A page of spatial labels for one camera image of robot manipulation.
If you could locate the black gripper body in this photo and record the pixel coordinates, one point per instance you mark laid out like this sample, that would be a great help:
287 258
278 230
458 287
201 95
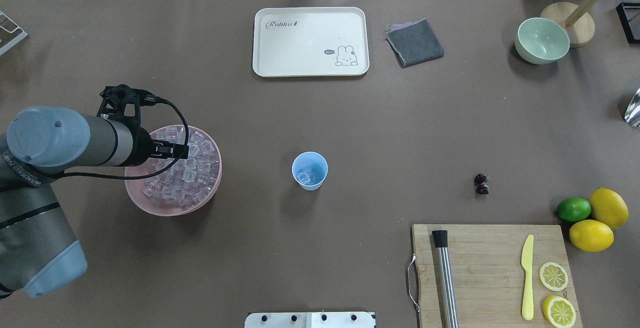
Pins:
144 148

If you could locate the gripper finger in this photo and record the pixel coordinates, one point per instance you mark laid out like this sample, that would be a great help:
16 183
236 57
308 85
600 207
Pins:
167 146
174 154

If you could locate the clear ice cube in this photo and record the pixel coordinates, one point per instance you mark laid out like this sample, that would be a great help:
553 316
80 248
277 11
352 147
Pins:
304 178

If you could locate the dark cherry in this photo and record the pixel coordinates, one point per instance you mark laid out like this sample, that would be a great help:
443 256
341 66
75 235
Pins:
482 189
480 179

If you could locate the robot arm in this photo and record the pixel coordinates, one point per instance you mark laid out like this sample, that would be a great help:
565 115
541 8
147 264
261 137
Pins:
39 251

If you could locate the pile of clear ice cubes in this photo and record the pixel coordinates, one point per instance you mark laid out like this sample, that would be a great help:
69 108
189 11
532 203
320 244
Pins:
191 180

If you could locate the light blue plastic cup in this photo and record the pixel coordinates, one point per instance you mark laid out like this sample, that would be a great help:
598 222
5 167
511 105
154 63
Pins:
315 164

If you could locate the wooden cup stand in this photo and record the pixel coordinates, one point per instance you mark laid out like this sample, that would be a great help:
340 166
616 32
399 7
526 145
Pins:
575 20

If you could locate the metal ice scoop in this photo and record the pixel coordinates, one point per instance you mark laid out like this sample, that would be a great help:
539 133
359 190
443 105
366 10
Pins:
632 113

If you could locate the pink bowl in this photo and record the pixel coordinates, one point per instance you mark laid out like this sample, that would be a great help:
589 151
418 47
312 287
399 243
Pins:
151 168

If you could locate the cream rabbit tray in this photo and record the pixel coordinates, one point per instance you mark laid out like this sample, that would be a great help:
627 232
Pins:
310 42

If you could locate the grey folded cloth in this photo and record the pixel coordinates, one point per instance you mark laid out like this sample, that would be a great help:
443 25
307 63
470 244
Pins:
414 43

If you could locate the steel muddler black tip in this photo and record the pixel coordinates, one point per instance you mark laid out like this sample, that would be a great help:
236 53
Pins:
446 286

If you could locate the wooden cutting board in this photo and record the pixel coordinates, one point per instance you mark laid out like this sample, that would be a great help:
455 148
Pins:
488 279

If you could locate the yellow plastic knife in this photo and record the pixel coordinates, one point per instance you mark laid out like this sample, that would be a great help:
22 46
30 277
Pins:
526 261

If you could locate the mint green bowl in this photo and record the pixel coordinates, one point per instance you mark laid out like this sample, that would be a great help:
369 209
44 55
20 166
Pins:
541 41

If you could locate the lemon slice upper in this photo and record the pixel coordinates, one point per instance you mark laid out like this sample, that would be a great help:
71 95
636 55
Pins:
553 276

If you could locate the lemon slice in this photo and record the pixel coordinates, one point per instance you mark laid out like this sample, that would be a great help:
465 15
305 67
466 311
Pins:
553 276
559 311

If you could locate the green lime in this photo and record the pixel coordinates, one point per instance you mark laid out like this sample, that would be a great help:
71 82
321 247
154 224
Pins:
573 209

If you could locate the lemon slice lower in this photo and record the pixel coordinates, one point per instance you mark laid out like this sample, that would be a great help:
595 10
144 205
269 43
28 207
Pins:
559 311

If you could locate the yellow lemon near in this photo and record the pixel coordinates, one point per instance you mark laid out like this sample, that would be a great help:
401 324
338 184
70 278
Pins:
590 235

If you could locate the yellow lemon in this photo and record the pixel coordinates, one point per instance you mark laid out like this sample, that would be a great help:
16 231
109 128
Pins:
608 207
590 235

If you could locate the yellow lemon far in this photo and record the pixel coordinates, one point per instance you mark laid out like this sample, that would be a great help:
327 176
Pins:
608 207

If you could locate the black framed glass tray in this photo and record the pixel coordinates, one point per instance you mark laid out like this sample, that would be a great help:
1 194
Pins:
629 16

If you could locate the white wire cup rack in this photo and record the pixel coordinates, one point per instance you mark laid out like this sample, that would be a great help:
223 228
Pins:
10 33

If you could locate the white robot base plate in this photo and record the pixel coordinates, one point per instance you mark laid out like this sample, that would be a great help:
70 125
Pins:
311 319

